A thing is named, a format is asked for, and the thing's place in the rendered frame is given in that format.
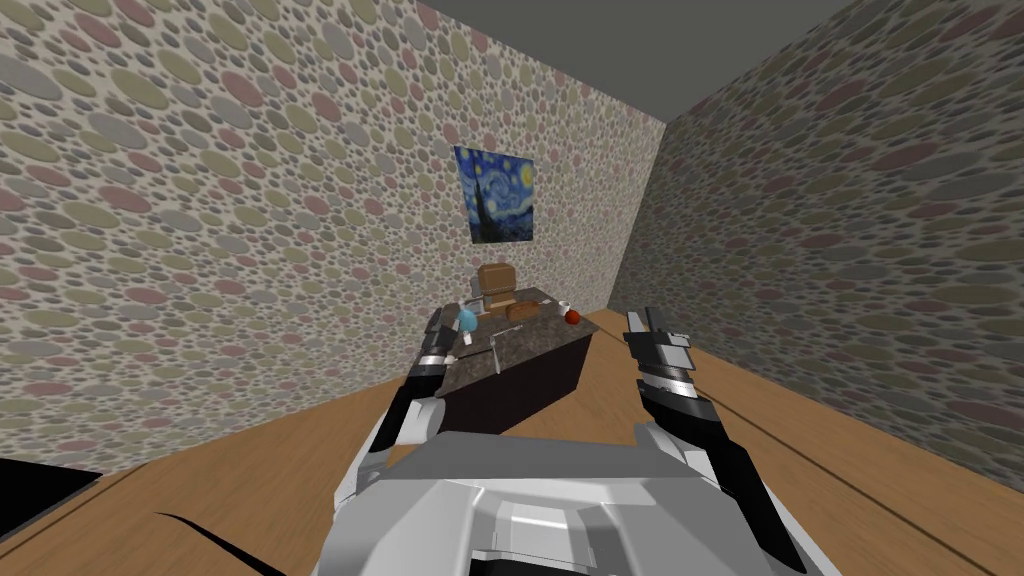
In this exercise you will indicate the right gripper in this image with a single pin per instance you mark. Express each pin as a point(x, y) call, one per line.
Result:
point(656, 352)

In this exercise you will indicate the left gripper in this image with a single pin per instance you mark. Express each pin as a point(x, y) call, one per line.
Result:
point(436, 342)

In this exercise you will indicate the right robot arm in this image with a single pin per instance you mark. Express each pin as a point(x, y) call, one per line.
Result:
point(712, 432)

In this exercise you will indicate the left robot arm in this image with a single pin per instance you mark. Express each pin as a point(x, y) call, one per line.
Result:
point(404, 420)

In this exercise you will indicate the blue mug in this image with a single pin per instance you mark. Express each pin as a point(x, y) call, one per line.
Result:
point(466, 322)

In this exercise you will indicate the silver knife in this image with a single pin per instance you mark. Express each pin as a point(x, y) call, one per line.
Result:
point(496, 354)

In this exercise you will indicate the red apple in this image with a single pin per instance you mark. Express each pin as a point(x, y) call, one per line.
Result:
point(571, 318)

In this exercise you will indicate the brown bread loaf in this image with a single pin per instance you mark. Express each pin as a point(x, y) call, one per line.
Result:
point(522, 311)

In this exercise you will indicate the dark table with stone top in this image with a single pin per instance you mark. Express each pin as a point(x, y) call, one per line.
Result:
point(544, 340)

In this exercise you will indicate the blue starry night painting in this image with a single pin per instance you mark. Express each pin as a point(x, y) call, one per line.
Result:
point(494, 194)

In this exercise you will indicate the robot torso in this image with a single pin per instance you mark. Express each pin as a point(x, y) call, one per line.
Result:
point(552, 512)

